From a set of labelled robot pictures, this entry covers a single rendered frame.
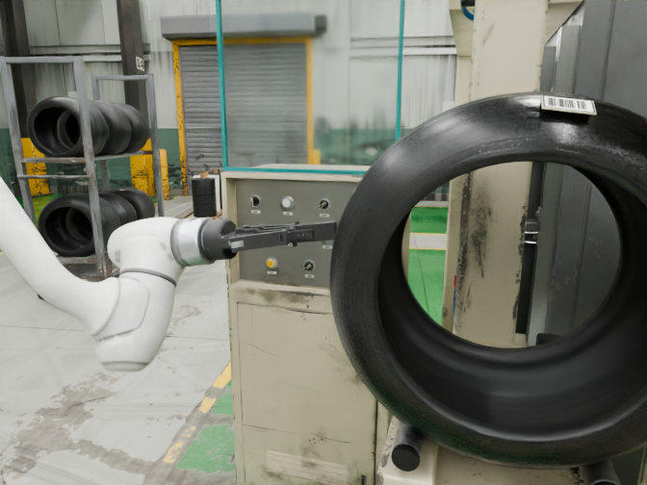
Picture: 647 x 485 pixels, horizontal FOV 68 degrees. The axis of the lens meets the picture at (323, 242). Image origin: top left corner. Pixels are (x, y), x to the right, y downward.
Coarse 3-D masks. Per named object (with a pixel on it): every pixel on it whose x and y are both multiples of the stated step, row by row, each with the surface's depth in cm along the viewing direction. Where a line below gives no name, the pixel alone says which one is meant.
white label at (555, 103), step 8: (544, 96) 60; (552, 96) 60; (544, 104) 58; (552, 104) 58; (560, 104) 58; (568, 104) 58; (576, 104) 58; (584, 104) 58; (592, 104) 58; (576, 112) 57; (584, 112) 56; (592, 112) 56
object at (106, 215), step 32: (0, 64) 353; (64, 96) 374; (96, 96) 477; (32, 128) 373; (64, 128) 412; (96, 128) 375; (128, 128) 426; (32, 160) 368; (64, 160) 366; (96, 160) 401; (96, 192) 373; (128, 192) 464; (160, 192) 495; (64, 224) 420; (96, 224) 376; (64, 256) 395; (96, 256) 382
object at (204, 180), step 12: (192, 180) 683; (204, 180) 678; (216, 180) 727; (192, 192) 691; (204, 192) 681; (216, 192) 730; (204, 204) 685; (216, 204) 703; (180, 216) 704; (192, 216) 703; (204, 216) 688; (216, 216) 703
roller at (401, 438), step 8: (400, 424) 81; (400, 432) 78; (408, 432) 77; (400, 440) 76; (408, 440) 75; (416, 440) 76; (400, 448) 74; (408, 448) 74; (416, 448) 74; (392, 456) 75; (400, 456) 74; (408, 456) 74; (416, 456) 74; (400, 464) 75; (408, 464) 74; (416, 464) 74
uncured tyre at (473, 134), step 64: (448, 128) 63; (512, 128) 59; (576, 128) 57; (640, 128) 57; (384, 192) 66; (640, 192) 56; (384, 256) 95; (640, 256) 82; (384, 320) 95; (640, 320) 83; (384, 384) 72; (448, 384) 92; (512, 384) 91; (576, 384) 86; (640, 384) 75; (448, 448) 75; (512, 448) 68; (576, 448) 66
